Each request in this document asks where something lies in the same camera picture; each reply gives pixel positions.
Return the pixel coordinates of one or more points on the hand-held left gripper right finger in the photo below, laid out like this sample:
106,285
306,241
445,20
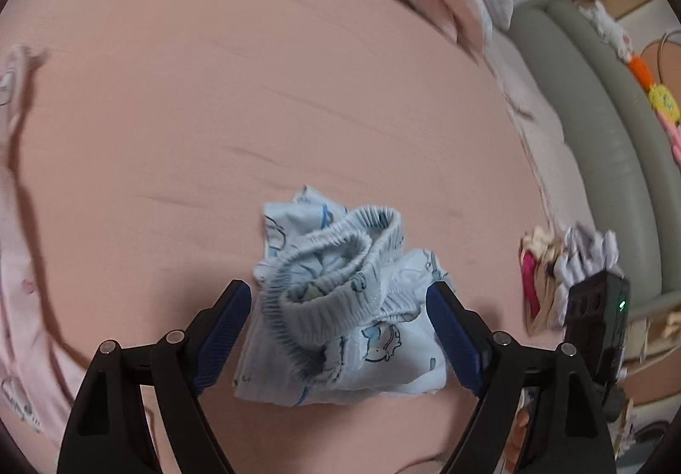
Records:
455,341

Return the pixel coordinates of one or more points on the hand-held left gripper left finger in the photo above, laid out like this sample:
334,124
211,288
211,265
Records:
223,335

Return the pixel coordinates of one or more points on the light blue printed shorts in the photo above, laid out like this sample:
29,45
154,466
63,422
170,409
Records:
340,304

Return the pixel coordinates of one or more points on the person's right hand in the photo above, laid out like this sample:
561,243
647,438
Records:
517,434

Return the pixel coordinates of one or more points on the white garment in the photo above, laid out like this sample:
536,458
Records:
585,261

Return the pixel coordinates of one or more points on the grey padded headboard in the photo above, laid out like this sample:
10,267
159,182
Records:
612,160

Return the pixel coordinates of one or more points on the pink plush toy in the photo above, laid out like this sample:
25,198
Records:
673,139

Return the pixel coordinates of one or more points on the pink printed pajama garment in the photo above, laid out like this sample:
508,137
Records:
21,293

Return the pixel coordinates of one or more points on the bed with pink sheet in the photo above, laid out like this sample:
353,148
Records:
213,107

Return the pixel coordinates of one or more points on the yellow sunflower plush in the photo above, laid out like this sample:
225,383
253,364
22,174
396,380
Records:
665,101

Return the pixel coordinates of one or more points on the orange plush toy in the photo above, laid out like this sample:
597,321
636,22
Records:
640,72

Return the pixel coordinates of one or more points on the gold hoop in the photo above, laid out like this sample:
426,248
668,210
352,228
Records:
662,48

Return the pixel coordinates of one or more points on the white bunny plush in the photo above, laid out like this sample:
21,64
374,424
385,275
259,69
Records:
606,27

